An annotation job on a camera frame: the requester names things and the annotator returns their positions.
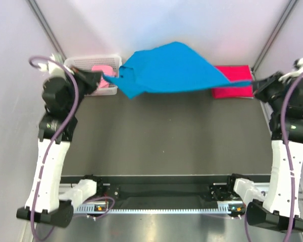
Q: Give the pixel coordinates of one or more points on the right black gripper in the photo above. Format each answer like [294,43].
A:
[260,86]

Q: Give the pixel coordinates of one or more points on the slotted grey cable duct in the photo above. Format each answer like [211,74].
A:
[219,208]

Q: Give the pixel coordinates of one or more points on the pink t shirt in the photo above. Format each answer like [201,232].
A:
[107,70]

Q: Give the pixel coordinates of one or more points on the blue t shirt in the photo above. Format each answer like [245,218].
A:
[170,68]

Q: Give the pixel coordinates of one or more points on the white plastic basket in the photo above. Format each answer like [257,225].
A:
[87,62]

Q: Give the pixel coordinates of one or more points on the folded red t shirt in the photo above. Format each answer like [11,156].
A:
[233,74]

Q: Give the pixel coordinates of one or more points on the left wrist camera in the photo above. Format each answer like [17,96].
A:
[51,66]

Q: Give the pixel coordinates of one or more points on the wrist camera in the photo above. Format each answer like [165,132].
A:
[297,70]
[51,66]

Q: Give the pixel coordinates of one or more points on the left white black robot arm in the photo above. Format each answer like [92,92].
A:
[62,96]

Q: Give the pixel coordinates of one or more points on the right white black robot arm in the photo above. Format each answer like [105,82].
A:
[277,209]

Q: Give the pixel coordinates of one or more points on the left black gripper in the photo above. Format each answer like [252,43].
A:
[90,78]

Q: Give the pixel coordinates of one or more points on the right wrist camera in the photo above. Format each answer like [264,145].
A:
[297,70]

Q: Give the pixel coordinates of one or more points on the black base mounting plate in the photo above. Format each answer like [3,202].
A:
[166,192]

